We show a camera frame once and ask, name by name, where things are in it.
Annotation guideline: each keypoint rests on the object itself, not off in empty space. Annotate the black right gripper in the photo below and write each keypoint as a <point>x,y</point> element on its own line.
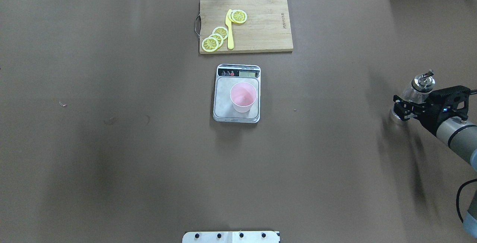
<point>429,116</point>

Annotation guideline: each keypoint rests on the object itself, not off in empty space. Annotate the glass sauce bottle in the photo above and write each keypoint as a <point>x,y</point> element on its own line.
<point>417,91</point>

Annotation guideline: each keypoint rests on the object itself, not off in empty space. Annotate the pink plastic cup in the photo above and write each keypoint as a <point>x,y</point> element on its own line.
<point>243,95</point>

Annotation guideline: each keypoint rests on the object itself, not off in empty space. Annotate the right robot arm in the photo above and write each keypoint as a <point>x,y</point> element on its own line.
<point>459,136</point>

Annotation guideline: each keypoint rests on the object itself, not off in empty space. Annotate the digital kitchen scale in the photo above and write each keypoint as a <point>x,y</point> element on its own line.
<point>226,76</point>

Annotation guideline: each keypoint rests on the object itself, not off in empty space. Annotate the bamboo cutting board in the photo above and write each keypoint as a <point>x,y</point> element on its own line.
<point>266,30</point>

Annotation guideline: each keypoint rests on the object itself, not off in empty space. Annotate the yellow plastic knife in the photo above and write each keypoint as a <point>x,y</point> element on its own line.
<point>228,23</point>

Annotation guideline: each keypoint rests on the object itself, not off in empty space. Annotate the lemon slice upper right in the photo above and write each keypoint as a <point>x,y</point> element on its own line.
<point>238,16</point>

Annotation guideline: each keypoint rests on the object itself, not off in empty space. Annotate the lemon slice middle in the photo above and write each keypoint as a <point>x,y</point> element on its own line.
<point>219,39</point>

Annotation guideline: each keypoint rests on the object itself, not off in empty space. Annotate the lemon slice lower left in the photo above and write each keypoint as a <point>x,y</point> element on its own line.
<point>210,44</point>

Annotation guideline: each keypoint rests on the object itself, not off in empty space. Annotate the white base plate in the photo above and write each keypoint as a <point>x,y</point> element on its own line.
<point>232,237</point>

